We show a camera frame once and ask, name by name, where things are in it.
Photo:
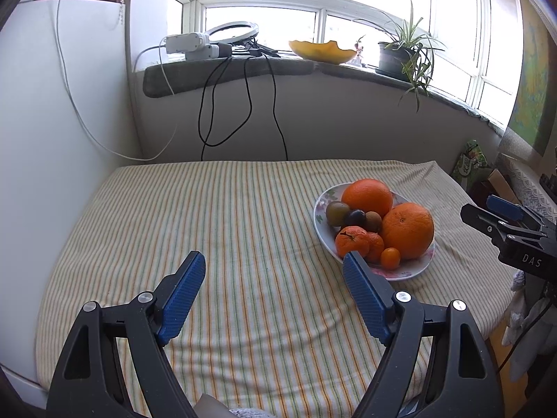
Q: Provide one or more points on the grey stone windowsill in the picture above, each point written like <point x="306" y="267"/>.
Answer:
<point x="182" y="76"/>

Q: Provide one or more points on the potted spider plant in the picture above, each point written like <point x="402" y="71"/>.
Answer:
<point x="394" y="59"/>

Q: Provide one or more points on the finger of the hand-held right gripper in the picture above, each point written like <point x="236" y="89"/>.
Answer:
<point x="504" y="207"/>
<point x="481" y="221"/>

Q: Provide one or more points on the yellow green wall poster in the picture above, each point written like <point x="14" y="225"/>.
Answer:
<point x="533" y="78"/>

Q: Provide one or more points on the small kumquat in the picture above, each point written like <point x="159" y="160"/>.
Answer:
<point x="390" y="257"/>

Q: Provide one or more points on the striped tablecloth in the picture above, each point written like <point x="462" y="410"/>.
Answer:
<point x="239" y="226"/>

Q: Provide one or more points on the green-brown kiwi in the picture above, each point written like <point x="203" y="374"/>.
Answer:
<point x="336" y="212"/>

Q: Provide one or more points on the black mount clamp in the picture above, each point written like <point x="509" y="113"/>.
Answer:
<point x="256" y="48"/>

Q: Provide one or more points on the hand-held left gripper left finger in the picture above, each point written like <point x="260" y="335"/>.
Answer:
<point x="182" y="296"/>

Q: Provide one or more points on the white box device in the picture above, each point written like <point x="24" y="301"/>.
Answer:
<point x="185" y="42"/>

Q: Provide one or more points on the large orange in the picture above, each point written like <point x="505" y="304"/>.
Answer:
<point x="367" y="196"/>
<point x="409" y="230"/>

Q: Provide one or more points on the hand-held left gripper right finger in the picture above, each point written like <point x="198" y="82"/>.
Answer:
<point x="365" y="296"/>

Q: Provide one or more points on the green printed bag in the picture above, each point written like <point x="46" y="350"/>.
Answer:
<point x="468" y="161"/>

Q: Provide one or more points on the dark plum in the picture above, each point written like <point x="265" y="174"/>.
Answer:
<point x="354" y="217"/>

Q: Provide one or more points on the person's left hand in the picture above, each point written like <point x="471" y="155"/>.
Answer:
<point x="248" y="413"/>

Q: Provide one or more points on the mandarin with stem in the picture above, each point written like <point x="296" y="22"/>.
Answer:
<point x="351" y="243"/>

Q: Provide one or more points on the cardboard box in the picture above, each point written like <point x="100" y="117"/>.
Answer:
<point x="500" y="185"/>

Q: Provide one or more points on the white floral plate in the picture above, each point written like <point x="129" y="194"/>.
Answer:
<point x="409" y="271"/>

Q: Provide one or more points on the person's right hand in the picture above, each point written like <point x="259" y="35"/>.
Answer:
<point x="517" y="281"/>

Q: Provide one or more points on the yellow bowl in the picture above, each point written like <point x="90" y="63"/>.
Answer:
<point x="322" y="52"/>

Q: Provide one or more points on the white refrigerator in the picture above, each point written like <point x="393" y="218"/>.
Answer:
<point x="43" y="161"/>

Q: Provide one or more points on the small brown kiwi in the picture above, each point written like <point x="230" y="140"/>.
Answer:
<point x="373" y="221"/>

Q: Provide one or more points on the white patterned cloth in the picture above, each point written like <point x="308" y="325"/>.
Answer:
<point x="526" y="178"/>

